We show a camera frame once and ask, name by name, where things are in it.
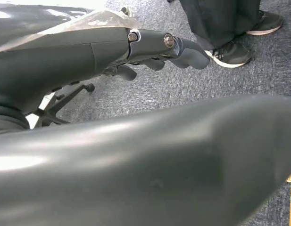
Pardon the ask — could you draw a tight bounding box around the black glossy cover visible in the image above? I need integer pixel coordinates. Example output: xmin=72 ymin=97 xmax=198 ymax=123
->
xmin=0 ymin=3 xmax=94 ymax=49

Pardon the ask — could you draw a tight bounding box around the person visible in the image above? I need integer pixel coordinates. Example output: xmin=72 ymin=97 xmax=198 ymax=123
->
xmin=167 ymin=0 xmax=285 ymax=69

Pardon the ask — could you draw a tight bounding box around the ribbed grey left arm sleeve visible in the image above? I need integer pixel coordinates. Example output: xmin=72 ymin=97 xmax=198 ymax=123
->
xmin=0 ymin=93 xmax=30 ymax=137

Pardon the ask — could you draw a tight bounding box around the person's dark shoe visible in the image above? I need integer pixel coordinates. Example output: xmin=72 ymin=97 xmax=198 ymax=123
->
xmin=246 ymin=10 xmax=285 ymax=36
xmin=205 ymin=40 xmax=252 ymax=69

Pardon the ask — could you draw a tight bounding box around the black office chair base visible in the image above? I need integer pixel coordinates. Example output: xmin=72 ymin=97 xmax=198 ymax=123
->
xmin=33 ymin=82 xmax=95 ymax=129

